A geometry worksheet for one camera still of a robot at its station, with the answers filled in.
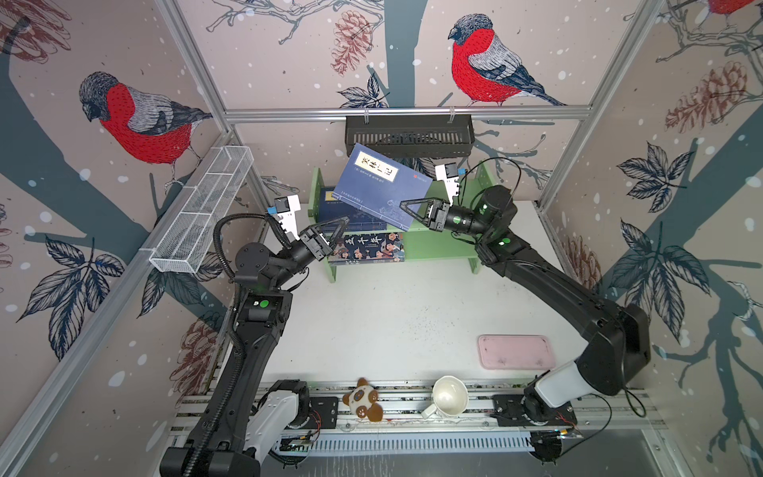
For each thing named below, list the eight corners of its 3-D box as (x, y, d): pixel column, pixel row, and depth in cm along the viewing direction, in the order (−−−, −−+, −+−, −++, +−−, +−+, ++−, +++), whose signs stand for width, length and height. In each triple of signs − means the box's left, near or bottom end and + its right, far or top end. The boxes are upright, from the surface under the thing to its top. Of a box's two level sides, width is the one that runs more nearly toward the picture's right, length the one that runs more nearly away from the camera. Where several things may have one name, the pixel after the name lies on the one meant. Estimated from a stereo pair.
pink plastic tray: (482, 371, 82) (485, 367, 79) (475, 338, 88) (478, 334, 85) (552, 371, 82) (558, 367, 79) (541, 338, 88) (546, 334, 85)
